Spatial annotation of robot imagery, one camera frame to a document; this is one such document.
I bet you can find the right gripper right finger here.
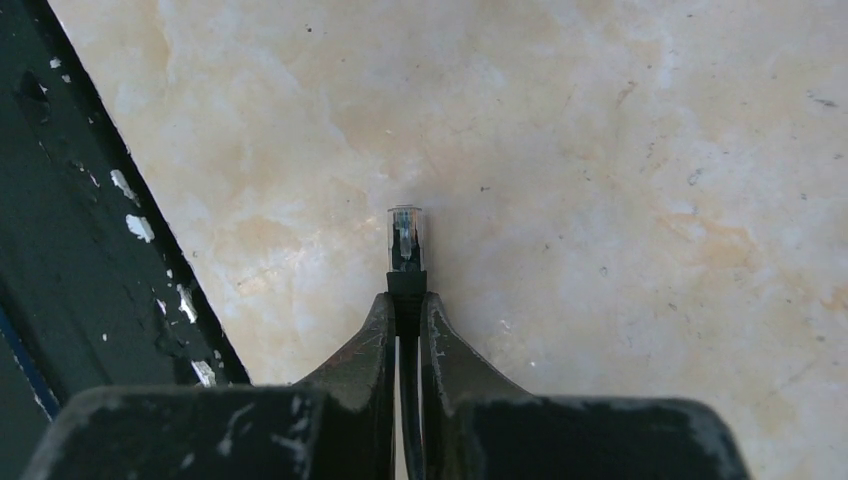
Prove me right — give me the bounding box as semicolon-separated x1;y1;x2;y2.
420;292;530;479

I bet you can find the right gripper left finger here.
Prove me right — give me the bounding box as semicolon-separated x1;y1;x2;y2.
295;293;396;479

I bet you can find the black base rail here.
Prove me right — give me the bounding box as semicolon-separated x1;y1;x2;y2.
0;0;252;425

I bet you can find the black ethernet cable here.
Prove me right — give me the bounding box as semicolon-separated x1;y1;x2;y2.
386;204;429;480

